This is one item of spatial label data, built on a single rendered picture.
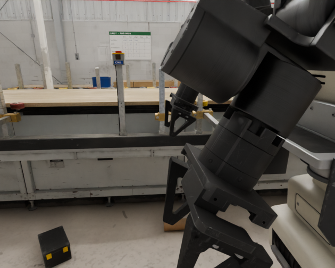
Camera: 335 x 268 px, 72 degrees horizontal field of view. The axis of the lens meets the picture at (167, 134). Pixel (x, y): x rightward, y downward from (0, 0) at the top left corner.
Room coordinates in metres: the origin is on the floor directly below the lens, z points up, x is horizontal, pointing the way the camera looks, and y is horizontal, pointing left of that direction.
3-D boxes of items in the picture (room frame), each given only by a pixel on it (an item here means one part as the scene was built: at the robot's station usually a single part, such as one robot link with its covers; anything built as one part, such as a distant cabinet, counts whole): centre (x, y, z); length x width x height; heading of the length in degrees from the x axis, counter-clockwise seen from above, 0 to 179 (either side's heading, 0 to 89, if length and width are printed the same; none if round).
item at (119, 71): (1.48, 0.30, 0.93); 0.05 x 0.05 x 0.45; 5
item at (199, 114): (1.52, -0.23, 0.83); 0.14 x 0.06 x 0.05; 95
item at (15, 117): (1.42, 1.01, 0.83); 0.14 x 0.06 x 0.05; 95
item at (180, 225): (1.41, -0.12, 0.04); 0.30 x 0.08 x 0.08; 95
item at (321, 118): (0.44, -0.29, 0.99); 0.28 x 0.16 x 0.22; 4
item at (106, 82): (6.99, 1.94, 0.36); 0.59 x 0.57 x 0.73; 5
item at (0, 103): (1.42, 1.03, 0.92); 0.04 x 0.04 x 0.48; 5
